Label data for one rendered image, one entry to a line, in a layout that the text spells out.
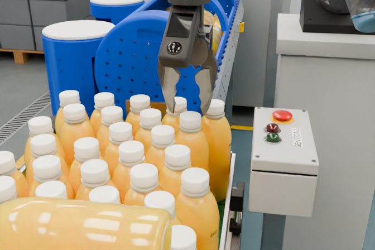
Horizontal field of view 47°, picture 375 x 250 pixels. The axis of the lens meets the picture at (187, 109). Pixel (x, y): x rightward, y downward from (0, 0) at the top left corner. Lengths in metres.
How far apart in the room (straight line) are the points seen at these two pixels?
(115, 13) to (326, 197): 1.38
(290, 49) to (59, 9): 3.60
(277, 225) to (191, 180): 0.29
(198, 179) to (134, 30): 0.49
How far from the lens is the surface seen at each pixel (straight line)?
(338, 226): 1.43
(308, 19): 1.22
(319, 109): 1.22
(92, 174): 0.63
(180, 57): 0.65
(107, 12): 2.25
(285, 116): 0.79
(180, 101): 0.84
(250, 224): 2.30
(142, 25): 0.99
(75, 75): 1.66
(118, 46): 1.02
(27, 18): 4.74
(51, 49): 1.68
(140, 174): 0.61
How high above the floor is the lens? 1.44
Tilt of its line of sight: 24 degrees down
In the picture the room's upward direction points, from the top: straight up
